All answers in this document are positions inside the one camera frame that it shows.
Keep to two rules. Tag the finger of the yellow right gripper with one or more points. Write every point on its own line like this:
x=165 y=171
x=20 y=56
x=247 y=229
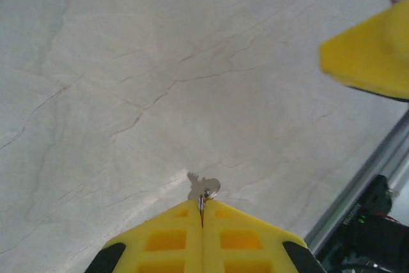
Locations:
x=367 y=59

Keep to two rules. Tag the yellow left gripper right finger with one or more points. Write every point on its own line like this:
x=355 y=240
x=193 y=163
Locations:
x=239 y=241

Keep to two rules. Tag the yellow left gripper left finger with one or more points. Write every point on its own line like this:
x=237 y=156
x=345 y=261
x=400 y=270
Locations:
x=166 y=241

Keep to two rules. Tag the small silver key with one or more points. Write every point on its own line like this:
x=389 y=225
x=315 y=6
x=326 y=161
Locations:
x=204 y=186

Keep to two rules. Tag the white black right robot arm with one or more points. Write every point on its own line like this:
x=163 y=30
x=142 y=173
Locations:
x=367 y=231

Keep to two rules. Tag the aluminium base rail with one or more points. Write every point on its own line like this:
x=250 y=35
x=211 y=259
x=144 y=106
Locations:
x=361 y=183

